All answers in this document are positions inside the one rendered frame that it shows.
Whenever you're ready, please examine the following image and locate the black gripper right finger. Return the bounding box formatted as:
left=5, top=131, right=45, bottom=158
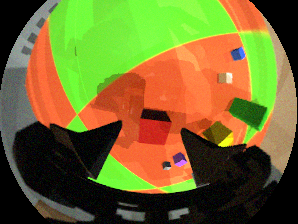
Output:
left=180, top=127, right=247, bottom=186

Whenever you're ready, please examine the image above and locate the red block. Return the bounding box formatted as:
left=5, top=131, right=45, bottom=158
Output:
left=138, top=109, right=172, bottom=145

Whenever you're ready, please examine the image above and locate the small purple block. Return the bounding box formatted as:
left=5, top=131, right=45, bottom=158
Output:
left=172, top=152, right=188, bottom=167

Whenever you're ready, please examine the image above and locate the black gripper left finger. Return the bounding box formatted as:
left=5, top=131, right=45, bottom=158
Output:
left=49, top=120, right=122, bottom=180

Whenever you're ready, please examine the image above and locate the blue block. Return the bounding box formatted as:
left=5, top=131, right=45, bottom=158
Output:
left=230, top=47, right=246, bottom=61

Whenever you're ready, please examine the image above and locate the green block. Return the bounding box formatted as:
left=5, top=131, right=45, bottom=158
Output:
left=229, top=97, right=250, bottom=123
left=242, top=101, right=267, bottom=133

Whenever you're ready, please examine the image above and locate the tan block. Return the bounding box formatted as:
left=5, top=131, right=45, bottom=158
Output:
left=218, top=72, right=233, bottom=84

